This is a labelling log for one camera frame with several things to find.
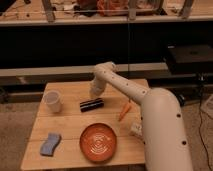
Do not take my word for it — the black striped eraser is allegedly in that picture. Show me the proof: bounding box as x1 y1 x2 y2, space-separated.
80 98 104 112

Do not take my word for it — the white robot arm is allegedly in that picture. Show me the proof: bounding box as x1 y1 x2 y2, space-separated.
90 62 193 171

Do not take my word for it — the orange toy carrot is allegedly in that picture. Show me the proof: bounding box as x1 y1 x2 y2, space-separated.
118 102 131 122

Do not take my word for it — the translucent plastic cup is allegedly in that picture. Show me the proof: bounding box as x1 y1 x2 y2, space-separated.
43 90 62 113

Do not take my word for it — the orange patterned plate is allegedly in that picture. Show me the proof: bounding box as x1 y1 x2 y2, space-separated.
79 123 117 163

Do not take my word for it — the white tube with label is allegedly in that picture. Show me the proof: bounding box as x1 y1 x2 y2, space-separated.
130 123 143 139

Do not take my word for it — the blue wavy sponge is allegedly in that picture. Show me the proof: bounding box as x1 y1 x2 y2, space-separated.
40 133 61 157

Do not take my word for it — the black box on shelf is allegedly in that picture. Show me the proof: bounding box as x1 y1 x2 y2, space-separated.
165 45 213 74

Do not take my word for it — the black cable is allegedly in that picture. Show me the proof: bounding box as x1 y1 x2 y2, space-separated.
197 76 213 171

